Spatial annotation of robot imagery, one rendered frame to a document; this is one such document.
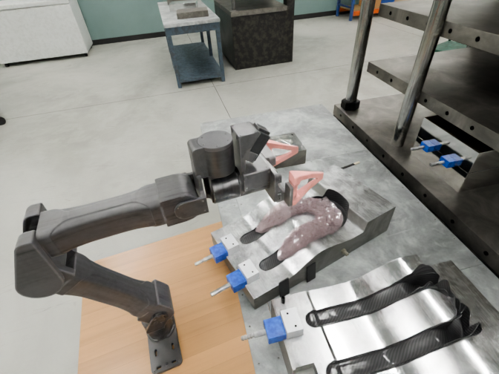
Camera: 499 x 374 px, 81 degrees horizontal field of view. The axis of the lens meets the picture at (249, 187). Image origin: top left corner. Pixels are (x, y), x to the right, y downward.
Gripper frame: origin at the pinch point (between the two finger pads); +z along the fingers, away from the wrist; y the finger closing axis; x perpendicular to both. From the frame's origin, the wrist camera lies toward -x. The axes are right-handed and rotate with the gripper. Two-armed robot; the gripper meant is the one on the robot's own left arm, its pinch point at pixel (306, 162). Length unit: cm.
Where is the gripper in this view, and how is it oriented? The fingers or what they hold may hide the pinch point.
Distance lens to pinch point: 59.0
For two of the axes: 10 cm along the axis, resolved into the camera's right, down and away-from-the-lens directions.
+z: 9.3, -2.6, 2.5
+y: -3.6, -5.9, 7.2
